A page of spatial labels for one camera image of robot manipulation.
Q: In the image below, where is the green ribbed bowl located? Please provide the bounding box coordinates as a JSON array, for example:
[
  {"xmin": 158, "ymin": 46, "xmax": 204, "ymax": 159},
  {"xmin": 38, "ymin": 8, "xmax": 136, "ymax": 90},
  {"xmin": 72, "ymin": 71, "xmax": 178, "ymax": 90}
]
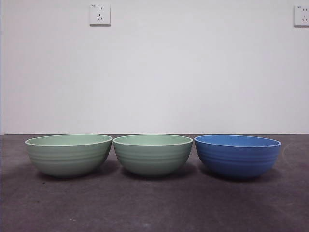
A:
[
  {"xmin": 25, "ymin": 134, "xmax": 113, "ymax": 179},
  {"xmin": 112, "ymin": 134, "xmax": 194, "ymax": 176}
]

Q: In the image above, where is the blue ribbed bowl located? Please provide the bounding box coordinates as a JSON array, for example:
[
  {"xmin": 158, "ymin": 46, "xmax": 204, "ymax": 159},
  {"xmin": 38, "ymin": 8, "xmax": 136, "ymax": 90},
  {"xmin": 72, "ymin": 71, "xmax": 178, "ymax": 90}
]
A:
[{"xmin": 194, "ymin": 134, "xmax": 282, "ymax": 180}]

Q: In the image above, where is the white wall socket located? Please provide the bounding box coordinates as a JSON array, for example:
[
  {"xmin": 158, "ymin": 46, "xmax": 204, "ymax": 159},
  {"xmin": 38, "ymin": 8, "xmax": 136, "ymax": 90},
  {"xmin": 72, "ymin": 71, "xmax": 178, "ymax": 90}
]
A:
[
  {"xmin": 90, "ymin": 3, "xmax": 111, "ymax": 27},
  {"xmin": 294, "ymin": 4, "xmax": 309, "ymax": 27}
]

